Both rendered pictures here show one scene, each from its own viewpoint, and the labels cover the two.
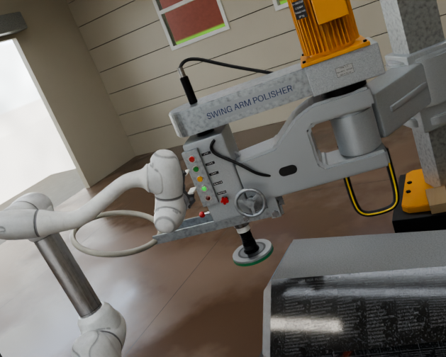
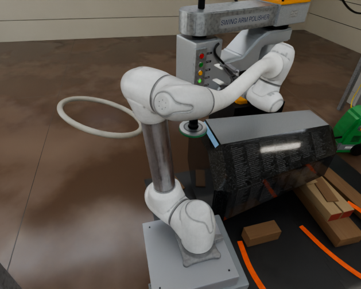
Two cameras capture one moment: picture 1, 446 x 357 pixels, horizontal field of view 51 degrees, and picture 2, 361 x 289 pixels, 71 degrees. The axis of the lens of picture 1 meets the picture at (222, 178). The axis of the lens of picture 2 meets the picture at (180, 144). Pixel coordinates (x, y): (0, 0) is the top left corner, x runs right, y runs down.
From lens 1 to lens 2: 1.75 m
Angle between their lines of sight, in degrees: 47
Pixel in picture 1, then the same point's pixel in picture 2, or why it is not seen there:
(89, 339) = (205, 207)
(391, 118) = not seen: hidden behind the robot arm
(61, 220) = (224, 99)
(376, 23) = not seen: outside the picture
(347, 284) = (264, 142)
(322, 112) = (271, 38)
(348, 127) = not seen: hidden behind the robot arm
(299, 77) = (274, 10)
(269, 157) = (237, 63)
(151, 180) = (284, 68)
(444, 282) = (305, 136)
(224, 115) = (231, 24)
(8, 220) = (197, 97)
